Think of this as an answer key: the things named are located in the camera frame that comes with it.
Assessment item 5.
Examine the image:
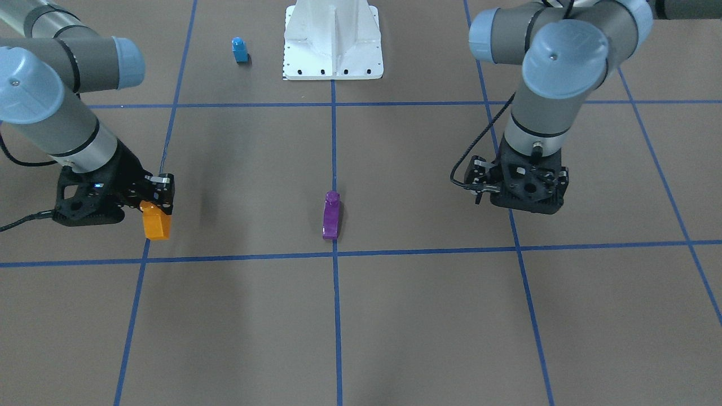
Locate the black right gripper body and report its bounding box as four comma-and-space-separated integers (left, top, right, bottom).
52, 142, 156, 227

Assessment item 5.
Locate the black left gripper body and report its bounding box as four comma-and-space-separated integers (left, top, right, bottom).
464, 140, 569, 215

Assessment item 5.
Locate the orange trapezoid block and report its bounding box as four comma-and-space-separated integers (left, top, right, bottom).
140, 201, 172, 241

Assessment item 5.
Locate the purple trapezoid block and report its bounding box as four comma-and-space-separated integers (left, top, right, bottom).
322, 190, 341, 241

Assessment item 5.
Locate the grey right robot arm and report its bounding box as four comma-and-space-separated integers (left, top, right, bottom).
1, 1, 175, 241

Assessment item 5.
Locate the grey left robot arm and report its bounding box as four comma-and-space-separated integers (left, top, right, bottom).
450, 1, 721, 215

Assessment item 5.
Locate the small blue block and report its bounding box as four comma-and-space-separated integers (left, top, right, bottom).
231, 37, 249, 63

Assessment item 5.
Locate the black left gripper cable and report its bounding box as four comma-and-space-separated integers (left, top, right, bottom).
450, 93, 517, 195

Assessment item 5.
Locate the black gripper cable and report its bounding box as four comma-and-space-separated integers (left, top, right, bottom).
450, 93, 517, 195
0, 210, 57, 233

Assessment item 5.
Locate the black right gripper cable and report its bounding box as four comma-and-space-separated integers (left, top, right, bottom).
0, 210, 57, 233

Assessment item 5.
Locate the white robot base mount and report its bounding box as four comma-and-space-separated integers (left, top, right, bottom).
282, 1, 384, 81

